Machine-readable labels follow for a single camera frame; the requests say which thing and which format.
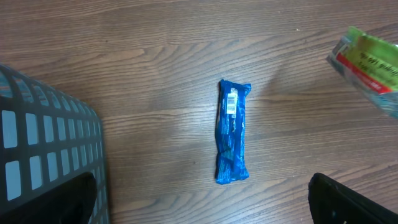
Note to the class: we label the grey plastic shopping basket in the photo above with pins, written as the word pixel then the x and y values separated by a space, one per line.
pixel 47 138

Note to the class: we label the green Haribo gummy bag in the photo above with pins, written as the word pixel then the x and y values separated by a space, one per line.
pixel 370 65

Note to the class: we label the blue snack bar wrapper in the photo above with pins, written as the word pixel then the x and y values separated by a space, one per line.
pixel 230 132

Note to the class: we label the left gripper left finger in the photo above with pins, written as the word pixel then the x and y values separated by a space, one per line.
pixel 69 203

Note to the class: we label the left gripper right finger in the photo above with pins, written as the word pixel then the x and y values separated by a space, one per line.
pixel 333 202

